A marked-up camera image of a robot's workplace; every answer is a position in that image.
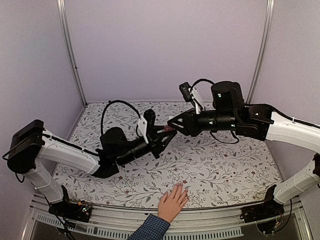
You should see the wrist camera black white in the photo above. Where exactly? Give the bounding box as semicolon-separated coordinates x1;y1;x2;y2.
136;109;156;144
179;82;206;115

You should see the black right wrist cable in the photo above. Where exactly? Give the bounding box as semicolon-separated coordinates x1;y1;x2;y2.
191;78;241;145

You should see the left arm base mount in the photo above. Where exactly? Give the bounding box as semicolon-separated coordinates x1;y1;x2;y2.
48;185;92;223

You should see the front aluminium rail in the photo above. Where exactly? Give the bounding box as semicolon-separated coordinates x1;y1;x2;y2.
22;196;314;240

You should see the floral patterned table mat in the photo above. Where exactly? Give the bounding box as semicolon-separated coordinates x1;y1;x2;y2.
49;100;285;210

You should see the pink nail polish bottle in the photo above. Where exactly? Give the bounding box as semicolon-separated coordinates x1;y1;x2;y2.
163;125;175;132

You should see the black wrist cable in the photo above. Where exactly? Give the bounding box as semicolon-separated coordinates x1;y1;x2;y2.
191;78;241;145
100;99;143;138

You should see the person's bare hand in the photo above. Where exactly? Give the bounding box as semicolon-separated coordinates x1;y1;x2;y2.
157;183;189;223

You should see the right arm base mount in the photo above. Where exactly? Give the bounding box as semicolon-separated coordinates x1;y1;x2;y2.
239;184;285;235

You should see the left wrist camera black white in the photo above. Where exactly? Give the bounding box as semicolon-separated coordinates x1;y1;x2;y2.
136;109;156;144

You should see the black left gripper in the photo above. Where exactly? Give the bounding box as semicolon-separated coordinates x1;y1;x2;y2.
117;125;177;167

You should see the blue checked sleeve forearm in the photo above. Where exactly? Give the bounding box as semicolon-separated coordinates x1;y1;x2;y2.
128;214;171;240

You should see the left aluminium frame post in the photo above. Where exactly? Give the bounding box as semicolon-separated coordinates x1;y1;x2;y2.
56;0;88;107

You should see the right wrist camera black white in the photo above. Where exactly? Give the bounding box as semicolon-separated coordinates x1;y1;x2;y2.
179;82;206;115

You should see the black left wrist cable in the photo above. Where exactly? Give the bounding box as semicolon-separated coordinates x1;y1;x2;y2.
100;99;143;138

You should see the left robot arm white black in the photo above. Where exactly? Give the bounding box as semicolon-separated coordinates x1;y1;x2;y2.
2;119;177;217

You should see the right aluminium frame post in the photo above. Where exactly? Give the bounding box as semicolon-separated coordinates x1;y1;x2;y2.
245;0;275;104

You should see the aluminium frame post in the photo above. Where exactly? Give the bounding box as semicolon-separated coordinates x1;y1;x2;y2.
56;0;88;107
245;0;275;104

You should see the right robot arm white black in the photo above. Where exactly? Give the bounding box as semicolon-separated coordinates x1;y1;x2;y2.
167;81;320;218

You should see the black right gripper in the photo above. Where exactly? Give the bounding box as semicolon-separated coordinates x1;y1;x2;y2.
167;107;238;137

